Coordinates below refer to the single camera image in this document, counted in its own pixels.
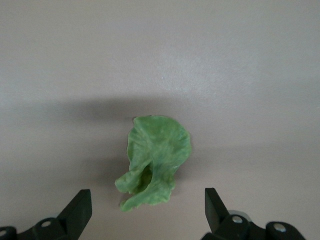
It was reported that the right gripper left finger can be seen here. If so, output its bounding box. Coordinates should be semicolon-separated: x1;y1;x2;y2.
0;189;93;240

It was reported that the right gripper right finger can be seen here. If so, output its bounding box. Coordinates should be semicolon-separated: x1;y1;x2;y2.
201;187;307;240

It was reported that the green lettuce leaf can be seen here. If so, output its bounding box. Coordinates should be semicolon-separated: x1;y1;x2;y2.
114;115;193;213

